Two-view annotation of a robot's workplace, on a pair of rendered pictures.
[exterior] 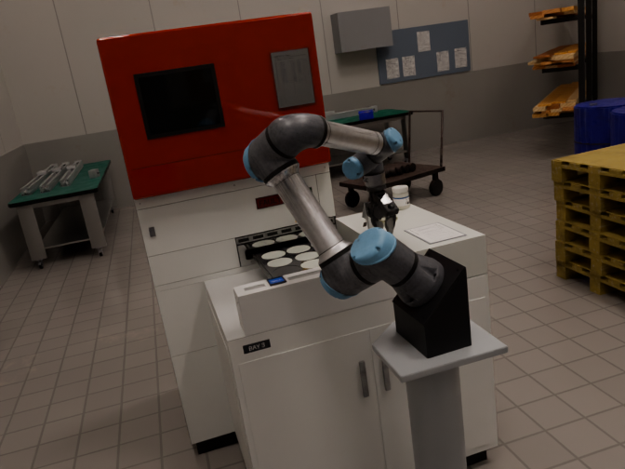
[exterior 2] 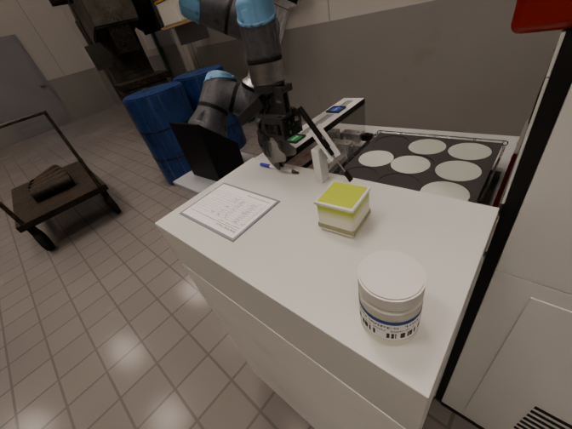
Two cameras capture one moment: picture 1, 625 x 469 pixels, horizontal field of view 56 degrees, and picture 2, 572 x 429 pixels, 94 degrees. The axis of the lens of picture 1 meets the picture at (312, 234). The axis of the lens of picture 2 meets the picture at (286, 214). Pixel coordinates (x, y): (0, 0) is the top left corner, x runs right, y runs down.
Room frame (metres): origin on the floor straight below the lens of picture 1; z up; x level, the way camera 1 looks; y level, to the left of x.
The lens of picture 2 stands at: (2.60, -0.57, 1.31)
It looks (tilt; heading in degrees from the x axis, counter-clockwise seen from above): 37 degrees down; 154
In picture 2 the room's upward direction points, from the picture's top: 15 degrees counter-clockwise
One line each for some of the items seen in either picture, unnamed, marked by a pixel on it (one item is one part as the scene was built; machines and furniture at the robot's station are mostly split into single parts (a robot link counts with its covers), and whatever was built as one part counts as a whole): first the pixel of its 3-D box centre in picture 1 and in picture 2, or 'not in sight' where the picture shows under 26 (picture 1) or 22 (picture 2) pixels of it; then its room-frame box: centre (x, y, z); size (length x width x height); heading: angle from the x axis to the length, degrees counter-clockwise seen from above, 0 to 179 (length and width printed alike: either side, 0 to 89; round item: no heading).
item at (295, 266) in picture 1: (305, 256); (413, 164); (2.22, 0.04, 0.90); 0.34 x 0.34 x 0.01; 15
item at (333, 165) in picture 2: not in sight; (329, 163); (1.96, -0.05, 0.87); 0.36 x 0.08 x 0.03; 105
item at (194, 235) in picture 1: (243, 224); (546, 94); (2.38, 0.28, 1.02); 0.81 x 0.03 x 0.40; 105
